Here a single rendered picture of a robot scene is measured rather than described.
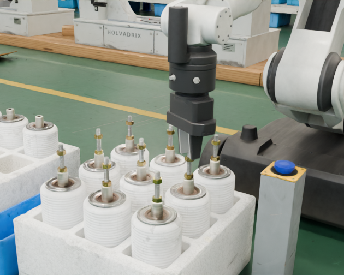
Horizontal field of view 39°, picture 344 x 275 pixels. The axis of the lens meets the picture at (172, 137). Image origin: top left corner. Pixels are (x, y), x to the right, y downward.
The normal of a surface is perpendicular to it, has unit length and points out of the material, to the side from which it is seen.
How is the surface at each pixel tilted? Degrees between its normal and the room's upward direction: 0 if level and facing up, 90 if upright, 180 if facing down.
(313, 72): 61
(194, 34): 90
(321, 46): 43
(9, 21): 90
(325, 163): 0
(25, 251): 90
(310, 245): 0
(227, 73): 90
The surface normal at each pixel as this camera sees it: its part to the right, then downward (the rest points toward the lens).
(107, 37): -0.55, 0.28
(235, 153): -0.37, -0.46
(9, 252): 0.84, 0.24
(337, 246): 0.02, -0.94
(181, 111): -0.83, 0.18
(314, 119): -0.52, 0.01
